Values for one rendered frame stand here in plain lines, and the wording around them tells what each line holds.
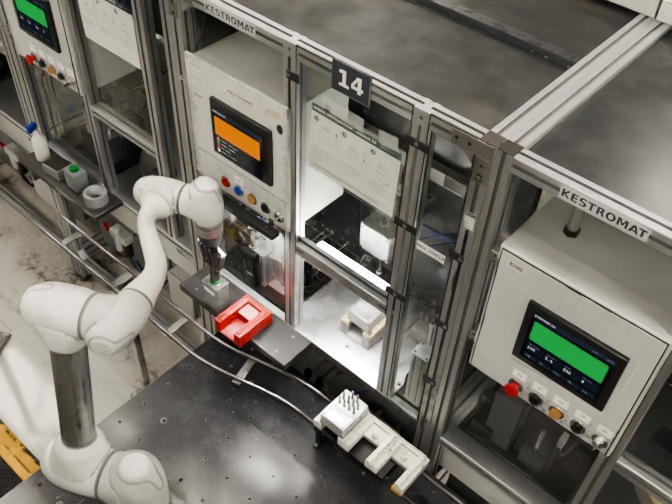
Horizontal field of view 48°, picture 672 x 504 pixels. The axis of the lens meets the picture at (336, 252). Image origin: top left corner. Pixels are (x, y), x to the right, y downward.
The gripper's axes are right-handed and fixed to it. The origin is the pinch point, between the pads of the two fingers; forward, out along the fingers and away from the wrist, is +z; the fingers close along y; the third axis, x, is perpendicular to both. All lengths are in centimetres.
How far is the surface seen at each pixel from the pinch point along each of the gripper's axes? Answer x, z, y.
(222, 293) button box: 0.4, 7.2, -3.8
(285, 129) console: -10, -70, -26
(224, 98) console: -10, -68, -1
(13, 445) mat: 68, 106, 66
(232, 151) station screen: -7, -52, -6
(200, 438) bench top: 33, 39, -25
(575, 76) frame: -48, -96, -86
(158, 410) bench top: 36, 39, -6
